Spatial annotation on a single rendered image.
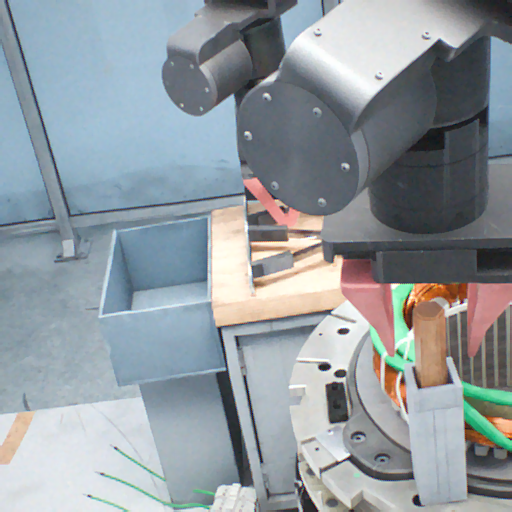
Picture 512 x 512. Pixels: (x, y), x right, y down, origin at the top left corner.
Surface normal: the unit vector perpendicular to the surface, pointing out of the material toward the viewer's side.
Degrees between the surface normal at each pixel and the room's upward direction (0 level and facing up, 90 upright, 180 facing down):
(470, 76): 95
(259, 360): 90
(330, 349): 0
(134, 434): 0
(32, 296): 0
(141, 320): 90
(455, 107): 96
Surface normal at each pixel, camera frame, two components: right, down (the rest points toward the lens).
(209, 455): 0.05, 0.51
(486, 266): -0.13, -0.80
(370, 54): 0.18, -0.55
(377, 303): -0.08, 0.85
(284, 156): -0.61, 0.54
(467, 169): 0.49, 0.47
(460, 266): -0.14, 0.61
